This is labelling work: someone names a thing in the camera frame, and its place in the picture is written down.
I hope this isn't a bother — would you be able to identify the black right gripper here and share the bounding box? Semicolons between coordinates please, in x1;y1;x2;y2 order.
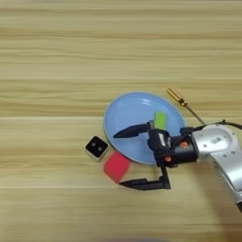
112;121;200;192

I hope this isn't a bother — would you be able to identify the red cube block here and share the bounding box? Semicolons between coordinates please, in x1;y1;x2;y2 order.
103;150;132;184

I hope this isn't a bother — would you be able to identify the black cube with two dots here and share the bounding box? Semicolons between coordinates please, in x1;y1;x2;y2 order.
84;135;110;162

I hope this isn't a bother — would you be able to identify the screwdriver with orange striped handle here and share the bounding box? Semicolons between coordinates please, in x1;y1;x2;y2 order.
165;87;207;126

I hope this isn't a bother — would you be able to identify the green rectangular block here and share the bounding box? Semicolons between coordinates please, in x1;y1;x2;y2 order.
153;112;168;130

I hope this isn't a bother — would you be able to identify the round light blue plate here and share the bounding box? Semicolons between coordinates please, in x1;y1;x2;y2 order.
103;91;186;165

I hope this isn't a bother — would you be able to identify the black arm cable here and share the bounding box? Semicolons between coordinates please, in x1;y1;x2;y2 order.
179;119;242;137

